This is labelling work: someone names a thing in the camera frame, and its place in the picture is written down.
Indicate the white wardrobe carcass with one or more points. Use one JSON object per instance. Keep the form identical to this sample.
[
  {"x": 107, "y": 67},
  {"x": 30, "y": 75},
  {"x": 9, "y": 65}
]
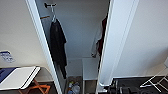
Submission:
[{"x": 76, "y": 33}]

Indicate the red white varsity jacket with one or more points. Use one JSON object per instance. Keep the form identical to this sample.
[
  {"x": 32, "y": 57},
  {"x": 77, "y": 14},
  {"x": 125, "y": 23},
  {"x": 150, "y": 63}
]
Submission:
[{"x": 99, "y": 40}]

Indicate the black t-shirt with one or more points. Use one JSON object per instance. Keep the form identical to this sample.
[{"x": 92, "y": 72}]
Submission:
[{"x": 58, "y": 46}]

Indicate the brown basket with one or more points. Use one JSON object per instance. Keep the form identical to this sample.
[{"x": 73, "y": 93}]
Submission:
[{"x": 73, "y": 81}]

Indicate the white hanger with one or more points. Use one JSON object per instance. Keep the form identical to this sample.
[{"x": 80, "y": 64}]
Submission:
[{"x": 53, "y": 16}]

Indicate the orange label strip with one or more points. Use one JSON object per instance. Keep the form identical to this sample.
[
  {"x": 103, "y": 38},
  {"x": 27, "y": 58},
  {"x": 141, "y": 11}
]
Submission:
[{"x": 45, "y": 17}]

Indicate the black wardrobe hook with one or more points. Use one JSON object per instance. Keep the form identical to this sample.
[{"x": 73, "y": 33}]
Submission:
[{"x": 50, "y": 5}]

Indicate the white folding table orange legs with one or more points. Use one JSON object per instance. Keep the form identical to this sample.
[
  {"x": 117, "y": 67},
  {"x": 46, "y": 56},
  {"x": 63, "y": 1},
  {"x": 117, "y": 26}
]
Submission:
[{"x": 18, "y": 76}]

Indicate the white folding chair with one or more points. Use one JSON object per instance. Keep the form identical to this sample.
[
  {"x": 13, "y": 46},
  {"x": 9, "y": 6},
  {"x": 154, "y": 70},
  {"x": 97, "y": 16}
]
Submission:
[{"x": 156, "y": 80}]

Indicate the blue cloth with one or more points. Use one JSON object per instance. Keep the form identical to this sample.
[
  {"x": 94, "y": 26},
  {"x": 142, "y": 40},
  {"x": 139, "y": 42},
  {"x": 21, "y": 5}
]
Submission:
[{"x": 6, "y": 73}]

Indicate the blue white wall sign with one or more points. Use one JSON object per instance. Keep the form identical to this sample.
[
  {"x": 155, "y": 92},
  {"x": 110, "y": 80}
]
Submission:
[{"x": 6, "y": 56}]

